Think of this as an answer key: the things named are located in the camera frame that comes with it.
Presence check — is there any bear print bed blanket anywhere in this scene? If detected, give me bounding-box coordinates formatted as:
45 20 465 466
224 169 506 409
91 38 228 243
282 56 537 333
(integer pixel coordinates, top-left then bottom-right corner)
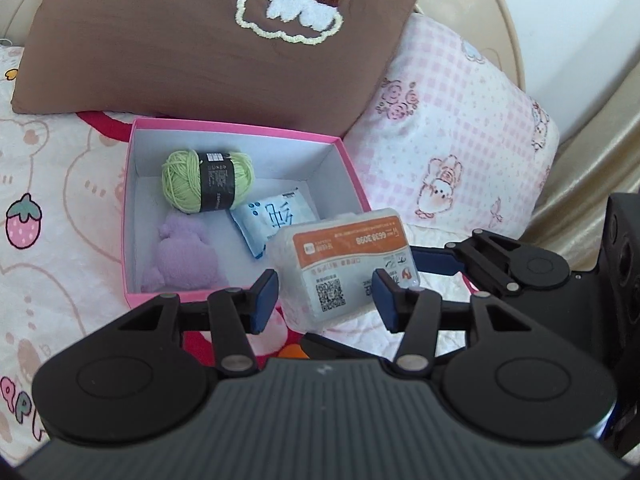
0 44 501 461

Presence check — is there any blue wet wipes pack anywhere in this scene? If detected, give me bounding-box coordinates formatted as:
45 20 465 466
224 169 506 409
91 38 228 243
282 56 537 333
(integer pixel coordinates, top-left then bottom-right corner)
230 188 318 259

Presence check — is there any clear plastic swab box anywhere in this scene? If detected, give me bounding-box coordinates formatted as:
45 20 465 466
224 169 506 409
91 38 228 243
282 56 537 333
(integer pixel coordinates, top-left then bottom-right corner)
267 208 420 333

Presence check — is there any purple plush toy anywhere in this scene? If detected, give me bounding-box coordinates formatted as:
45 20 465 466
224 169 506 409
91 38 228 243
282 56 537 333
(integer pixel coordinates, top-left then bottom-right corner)
141 210 228 292

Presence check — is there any brown embroidered pillow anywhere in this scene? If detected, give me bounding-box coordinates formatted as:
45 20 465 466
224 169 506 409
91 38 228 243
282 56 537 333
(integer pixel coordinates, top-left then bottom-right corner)
12 0 416 136

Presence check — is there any pink checked pillow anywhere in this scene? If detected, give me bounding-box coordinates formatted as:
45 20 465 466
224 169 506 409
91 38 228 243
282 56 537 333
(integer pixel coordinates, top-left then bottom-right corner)
344 14 560 238

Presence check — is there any pink cardboard box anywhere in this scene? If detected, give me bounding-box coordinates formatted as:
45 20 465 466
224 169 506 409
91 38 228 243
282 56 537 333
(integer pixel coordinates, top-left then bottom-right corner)
122 118 370 308

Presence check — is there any green yarn ball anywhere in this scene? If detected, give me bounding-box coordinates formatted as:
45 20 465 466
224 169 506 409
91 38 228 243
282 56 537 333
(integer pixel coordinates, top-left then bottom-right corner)
160 150 255 214

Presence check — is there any orange makeup sponge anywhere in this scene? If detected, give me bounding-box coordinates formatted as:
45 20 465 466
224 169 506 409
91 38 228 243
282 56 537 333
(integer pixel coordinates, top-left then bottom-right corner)
278 344 309 360

